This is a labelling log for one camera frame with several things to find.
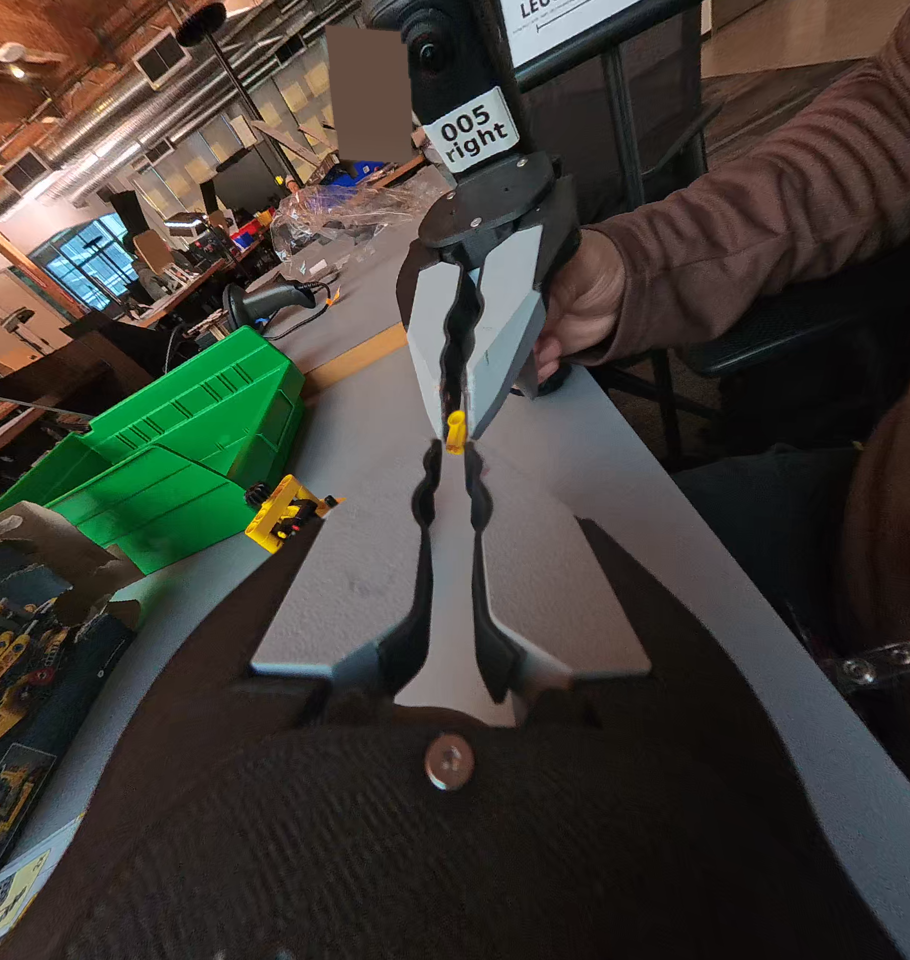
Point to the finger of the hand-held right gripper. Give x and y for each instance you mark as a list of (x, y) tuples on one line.
[(429, 330), (511, 315)]

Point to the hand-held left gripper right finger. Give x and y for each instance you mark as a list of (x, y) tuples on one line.
[(552, 592)]

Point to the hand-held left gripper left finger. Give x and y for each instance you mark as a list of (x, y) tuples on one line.
[(350, 592)]

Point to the small yellow lego pin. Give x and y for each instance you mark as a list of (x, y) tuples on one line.
[(456, 431)]

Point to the person's right forearm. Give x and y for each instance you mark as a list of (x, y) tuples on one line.
[(762, 210)]

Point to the yellow black lego bulldozer model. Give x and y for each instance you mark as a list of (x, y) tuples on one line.
[(275, 517)]

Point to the lego set box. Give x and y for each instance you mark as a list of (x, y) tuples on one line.
[(50, 675)]

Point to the lego instruction booklet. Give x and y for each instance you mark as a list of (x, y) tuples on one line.
[(12, 892)]

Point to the person's right hand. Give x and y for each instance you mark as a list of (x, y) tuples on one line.
[(586, 300)]

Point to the white sign on black stand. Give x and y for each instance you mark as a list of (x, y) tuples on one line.
[(560, 22)]

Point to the clear plastic bag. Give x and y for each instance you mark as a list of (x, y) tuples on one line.
[(335, 217)]

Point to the black barcode scanner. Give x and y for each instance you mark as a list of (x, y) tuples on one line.
[(275, 300)]

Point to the person's dark trousers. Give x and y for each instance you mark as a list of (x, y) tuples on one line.
[(762, 510)]

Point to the green plastic bin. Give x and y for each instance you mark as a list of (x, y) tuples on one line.
[(140, 510), (200, 397)]

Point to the black monitor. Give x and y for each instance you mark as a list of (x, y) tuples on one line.
[(249, 180)]

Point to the black pole lamp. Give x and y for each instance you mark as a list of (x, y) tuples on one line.
[(200, 19)]

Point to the arched window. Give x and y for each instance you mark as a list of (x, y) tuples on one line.
[(87, 259)]

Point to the silver ventilation duct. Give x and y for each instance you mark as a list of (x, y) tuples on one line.
[(125, 120)]

